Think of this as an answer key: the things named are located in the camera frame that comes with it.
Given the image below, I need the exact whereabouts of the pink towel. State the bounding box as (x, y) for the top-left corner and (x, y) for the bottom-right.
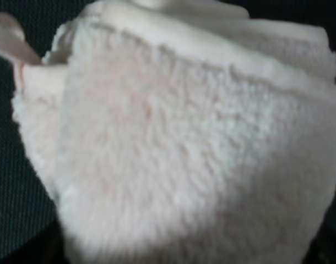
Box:
(0, 1), (336, 263)

